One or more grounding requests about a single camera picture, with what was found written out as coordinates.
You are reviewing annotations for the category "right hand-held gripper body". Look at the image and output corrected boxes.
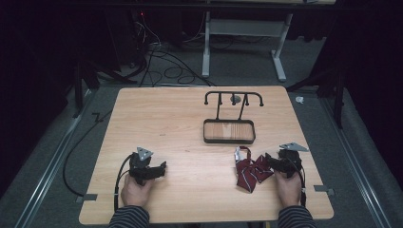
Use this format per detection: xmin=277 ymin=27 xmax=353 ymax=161
xmin=274 ymin=142 xmax=310 ymax=179

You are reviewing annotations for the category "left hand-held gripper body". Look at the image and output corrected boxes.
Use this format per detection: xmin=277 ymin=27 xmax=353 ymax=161
xmin=127 ymin=146 xmax=160 ymax=186

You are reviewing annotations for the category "dark red striped bow tie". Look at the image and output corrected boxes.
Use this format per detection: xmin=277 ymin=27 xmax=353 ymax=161
xmin=234 ymin=145 xmax=276 ymax=194

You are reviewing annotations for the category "person's right hand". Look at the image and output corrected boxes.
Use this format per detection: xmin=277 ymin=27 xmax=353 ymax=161
xmin=273 ymin=170 xmax=302 ymax=209

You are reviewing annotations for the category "person's left hand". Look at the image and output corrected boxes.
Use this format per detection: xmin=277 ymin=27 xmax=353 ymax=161
xmin=120 ymin=174 xmax=155 ymax=209

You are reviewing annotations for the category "grey tape strip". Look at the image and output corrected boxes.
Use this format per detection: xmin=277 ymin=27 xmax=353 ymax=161
xmin=313 ymin=184 xmax=336 ymax=197
xmin=75 ymin=193 xmax=99 ymax=204

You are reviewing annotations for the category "black rack with wooden tray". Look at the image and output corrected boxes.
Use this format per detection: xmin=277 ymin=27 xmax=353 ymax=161
xmin=202 ymin=90 xmax=265 ymax=145

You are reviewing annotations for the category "black tripod stand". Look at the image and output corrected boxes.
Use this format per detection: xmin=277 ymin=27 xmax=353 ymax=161
xmin=285 ymin=67 xmax=347 ymax=130
xmin=71 ymin=58 xmax=139 ymax=119

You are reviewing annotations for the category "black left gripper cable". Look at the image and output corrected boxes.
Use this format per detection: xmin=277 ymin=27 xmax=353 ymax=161
xmin=113 ymin=153 xmax=134 ymax=213

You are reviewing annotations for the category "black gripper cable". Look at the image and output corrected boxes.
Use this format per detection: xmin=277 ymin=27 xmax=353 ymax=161
xmin=290 ymin=157 xmax=308 ymax=209
xmin=113 ymin=153 xmax=134 ymax=213

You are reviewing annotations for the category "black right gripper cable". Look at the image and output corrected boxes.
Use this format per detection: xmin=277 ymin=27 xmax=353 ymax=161
xmin=290 ymin=157 xmax=308 ymax=209

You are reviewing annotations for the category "metal floor rail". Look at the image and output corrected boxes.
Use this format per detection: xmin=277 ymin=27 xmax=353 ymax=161
xmin=317 ymin=96 xmax=393 ymax=228
xmin=13 ymin=89 xmax=96 ymax=228

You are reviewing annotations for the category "long black floor cable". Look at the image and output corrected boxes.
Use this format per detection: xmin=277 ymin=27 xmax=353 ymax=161
xmin=62 ymin=108 xmax=114 ymax=198

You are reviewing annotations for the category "tangle of black cables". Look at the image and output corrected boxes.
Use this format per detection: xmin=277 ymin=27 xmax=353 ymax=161
xmin=127 ymin=12 xmax=217 ymax=88

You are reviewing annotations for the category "white metal desk frame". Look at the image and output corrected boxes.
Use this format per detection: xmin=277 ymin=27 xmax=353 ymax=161
xmin=201 ymin=10 xmax=295 ymax=84

